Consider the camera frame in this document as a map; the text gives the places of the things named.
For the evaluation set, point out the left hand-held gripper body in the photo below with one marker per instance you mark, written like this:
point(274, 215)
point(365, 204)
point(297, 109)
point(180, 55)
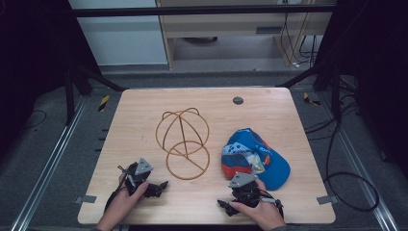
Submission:
point(138, 175)

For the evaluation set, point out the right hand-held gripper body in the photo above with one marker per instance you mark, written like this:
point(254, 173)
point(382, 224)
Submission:
point(245, 189)

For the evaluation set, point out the blue baseball cap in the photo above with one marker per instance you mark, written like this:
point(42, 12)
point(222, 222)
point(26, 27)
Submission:
point(253, 157)

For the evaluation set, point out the person's right hand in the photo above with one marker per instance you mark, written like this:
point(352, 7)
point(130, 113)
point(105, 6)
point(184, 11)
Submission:
point(261, 215)

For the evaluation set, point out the person's left hand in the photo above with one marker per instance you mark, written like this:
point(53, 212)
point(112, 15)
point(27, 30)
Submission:
point(123, 205)

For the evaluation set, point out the yellow black tape strip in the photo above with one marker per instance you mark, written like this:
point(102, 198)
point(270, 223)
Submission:
point(310, 99)
point(103, 102)

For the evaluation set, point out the black metal stand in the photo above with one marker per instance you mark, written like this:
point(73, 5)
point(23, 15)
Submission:
point(70, 96)
point(335, 93)

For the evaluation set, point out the white cabinet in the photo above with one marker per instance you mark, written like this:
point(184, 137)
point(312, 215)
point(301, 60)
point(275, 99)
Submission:
point(122, 38)

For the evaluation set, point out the dark curtain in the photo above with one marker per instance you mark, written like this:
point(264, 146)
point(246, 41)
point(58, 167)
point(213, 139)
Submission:
point(378, 80)
point(32, 64)

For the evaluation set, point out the light wooden desk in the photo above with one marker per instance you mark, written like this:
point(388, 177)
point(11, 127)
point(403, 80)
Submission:
point(224, 24)

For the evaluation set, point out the grey metal table bracket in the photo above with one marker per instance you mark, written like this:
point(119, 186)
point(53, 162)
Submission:
point(327, 200)
point(85, 199)

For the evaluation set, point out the aluminium floor rail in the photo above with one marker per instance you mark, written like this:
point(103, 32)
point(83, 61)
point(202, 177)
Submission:
point(362, 166)
point(48, 166)

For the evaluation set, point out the black horizontal frame bar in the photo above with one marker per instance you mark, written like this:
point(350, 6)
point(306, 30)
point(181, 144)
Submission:
point(192, 10)

